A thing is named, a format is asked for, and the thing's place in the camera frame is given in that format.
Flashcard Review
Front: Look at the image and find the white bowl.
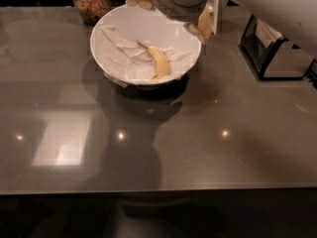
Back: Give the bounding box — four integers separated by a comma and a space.
90, 6, 201, 74

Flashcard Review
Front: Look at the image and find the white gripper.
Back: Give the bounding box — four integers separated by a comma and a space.
126, 0, 212, 45

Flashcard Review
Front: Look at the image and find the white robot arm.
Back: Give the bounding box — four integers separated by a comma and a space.
126, 0, 317, 57

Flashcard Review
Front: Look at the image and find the glass jar with nuts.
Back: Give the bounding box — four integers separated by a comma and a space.
72, 0, 111, 25

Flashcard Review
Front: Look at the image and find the white stand panel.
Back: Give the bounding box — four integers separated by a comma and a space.
208, 0, 220, 35

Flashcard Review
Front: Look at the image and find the white paper towel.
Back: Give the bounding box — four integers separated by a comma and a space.
93, 26, 194, 87

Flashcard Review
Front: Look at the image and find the yellow banana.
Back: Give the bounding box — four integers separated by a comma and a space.
138, 41, 170, 80

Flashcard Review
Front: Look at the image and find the black silver toaster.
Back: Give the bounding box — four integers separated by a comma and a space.
240, 15, 315, 80

